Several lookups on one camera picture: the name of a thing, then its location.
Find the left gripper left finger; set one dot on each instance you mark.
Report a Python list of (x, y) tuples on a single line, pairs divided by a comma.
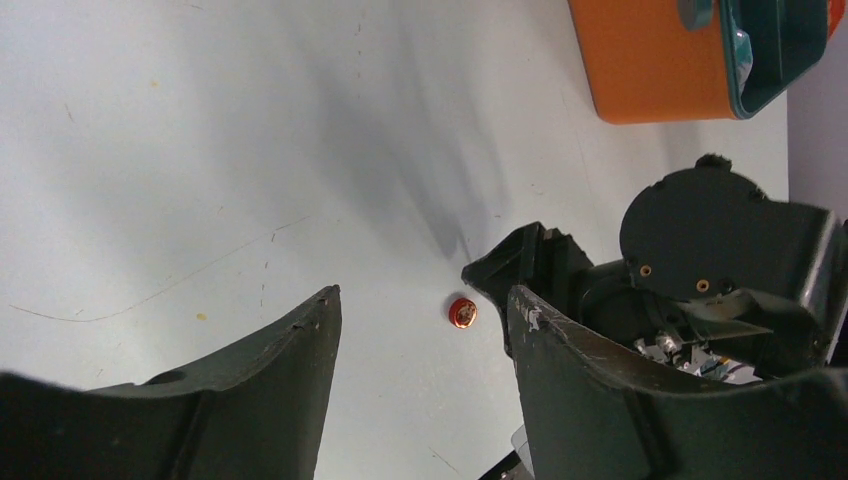
[(254, 409)]

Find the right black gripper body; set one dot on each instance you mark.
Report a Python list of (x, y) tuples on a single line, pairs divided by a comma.
[(708, 261)]

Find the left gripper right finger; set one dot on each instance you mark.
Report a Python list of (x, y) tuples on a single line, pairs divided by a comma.
[(593, 409)]

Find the small red round tin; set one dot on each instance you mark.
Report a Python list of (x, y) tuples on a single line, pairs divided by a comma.
[(462, 312)]

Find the orange medicine kit box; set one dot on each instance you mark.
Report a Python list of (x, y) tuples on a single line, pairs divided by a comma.
[(658, 61)]

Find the teal divided tray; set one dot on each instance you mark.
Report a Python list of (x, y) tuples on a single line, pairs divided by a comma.
[(788, 39)]

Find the teal bandage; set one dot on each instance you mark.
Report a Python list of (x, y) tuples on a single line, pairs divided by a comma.
[(744, 59)]

